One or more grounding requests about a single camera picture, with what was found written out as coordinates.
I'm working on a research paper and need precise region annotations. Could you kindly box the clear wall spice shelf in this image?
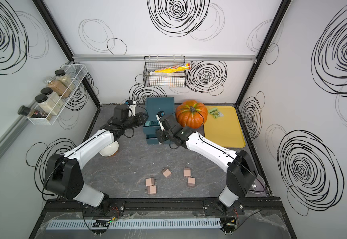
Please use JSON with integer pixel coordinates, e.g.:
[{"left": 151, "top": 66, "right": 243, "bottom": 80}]
[{"left": 25, "top": 64, "right": 90, "bottom": 129}]

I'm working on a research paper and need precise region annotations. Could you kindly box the yellow snack tube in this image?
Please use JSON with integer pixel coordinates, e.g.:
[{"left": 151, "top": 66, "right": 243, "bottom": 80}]
[{"left": 154, "top": 63, "right": 191, "bottom": 73}]

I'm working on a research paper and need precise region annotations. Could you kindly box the yellow tray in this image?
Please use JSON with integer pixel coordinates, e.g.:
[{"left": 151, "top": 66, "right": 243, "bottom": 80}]
[{"left": 204, "top": 106, "right": 246, "bottom": 148}]

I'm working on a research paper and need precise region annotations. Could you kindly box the spice jar cream powder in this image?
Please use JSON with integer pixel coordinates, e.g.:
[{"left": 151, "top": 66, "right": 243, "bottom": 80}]
[{"left": 35, "top": 94, "right": 61, "bottom": 116}]

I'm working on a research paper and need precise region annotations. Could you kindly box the purple bowl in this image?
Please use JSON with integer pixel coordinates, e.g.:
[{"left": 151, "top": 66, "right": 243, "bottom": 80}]
[{"left": 249, "top": 175, "right": 266, "bottom": 194}]

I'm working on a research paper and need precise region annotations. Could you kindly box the orange pumpkin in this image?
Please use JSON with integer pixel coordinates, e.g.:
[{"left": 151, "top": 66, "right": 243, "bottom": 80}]
[{"left": 175, "top": 100, "right": 208, "bottom": 129}]

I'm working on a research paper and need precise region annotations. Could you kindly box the spice jar white powder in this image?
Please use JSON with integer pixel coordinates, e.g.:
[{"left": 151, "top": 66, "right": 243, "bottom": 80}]
[{"left": 40, "top": 87, "right": 64, "bottom": 108}]

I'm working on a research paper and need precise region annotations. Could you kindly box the spice jar brown powder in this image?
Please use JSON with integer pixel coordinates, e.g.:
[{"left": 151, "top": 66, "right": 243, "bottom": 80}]
[{"left": 44, "top": 69, "right": 75, "bottom": 99}]

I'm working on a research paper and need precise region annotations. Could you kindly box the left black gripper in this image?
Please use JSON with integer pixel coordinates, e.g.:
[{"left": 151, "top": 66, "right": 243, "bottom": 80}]
[{"left": 123, "top": 113, "right": 149, "bottom": 131}]

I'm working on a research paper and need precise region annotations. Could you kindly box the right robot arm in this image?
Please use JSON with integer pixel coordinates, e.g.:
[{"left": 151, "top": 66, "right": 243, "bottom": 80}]
[{"left": 156, "top": 111, "right": 259, "bottom": 207}]

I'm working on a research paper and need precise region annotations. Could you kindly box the black wire wall basket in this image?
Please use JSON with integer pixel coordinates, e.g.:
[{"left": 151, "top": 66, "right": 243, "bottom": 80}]
[{"left": 143, "top": 55, "right": 187, "bottom": 88}]

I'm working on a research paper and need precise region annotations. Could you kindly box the teal drawer cabinet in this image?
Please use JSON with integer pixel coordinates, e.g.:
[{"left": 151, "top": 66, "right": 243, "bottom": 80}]
[{"left": 142, "top": 97, "right": 175, "bottom": 145}]

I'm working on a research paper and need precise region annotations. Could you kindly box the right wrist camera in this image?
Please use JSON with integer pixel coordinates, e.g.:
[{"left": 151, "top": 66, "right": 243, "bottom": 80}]
[{"left": 156, "top": 111, "right": 165, "bottom": 131}]

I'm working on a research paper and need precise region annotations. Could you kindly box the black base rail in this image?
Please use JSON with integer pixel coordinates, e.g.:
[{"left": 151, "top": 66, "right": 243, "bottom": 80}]
[{"left": 42, "top": 197, "right": 285, "bottom": 217}]

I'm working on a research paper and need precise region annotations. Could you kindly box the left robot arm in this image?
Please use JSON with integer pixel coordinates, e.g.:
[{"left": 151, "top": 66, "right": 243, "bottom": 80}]
[{"left": 43, "top": 104, "right": 148, "bottom": 208}]

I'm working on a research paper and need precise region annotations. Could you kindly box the small dark spice bottle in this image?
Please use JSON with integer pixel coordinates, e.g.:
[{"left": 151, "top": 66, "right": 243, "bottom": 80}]
[{"left": 18, "top": 106, "right": 48, "bottom": 119}]

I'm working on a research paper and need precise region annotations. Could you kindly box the green snack packet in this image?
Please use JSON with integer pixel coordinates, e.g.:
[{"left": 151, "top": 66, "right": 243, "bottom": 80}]
[{"left": 208, "top": 107, "right": 224, "bottom": 119}]

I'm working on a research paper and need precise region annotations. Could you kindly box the grey cable duct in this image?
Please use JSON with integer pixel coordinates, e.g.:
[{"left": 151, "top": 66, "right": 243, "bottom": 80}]
[{"left": 45, "top": 218, "right": 221, "bottom": 230}]

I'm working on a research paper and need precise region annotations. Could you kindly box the white bowl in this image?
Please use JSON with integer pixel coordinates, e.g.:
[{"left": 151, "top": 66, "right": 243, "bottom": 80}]
[{"left": 99, "top": 141, "right": 119, "bottom": 157}]

